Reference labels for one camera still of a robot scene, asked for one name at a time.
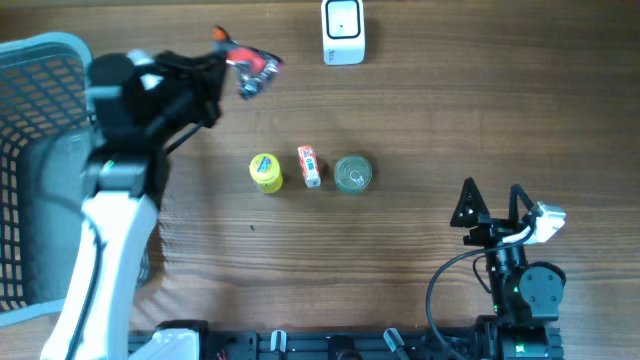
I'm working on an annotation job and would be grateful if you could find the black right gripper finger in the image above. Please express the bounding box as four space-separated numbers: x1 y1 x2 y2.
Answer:
450 177 490 228
508 184 534 223

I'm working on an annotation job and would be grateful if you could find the grey plastic basket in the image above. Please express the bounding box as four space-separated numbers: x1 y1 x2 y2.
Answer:
1 32 166 327

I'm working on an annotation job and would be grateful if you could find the red white small carton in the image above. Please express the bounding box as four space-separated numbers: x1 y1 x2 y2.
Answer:
298 145 321 188

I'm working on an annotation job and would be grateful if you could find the black red snack packet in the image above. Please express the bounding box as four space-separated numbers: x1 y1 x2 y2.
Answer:
212 25 284 100

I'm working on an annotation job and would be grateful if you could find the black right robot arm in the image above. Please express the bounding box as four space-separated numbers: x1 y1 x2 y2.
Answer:
450 178 566 359

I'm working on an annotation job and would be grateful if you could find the white barcode scanner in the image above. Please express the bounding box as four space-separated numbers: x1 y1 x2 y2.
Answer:
321 0 366 66

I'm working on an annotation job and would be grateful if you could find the yellow lidded jar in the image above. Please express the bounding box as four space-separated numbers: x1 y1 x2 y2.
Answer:
249 153 283 194

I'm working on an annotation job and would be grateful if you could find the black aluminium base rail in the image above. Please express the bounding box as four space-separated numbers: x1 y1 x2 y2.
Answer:
127 319 565 360

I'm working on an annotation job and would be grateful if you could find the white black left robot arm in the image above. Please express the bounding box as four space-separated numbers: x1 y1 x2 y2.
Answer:
40 51 227 359

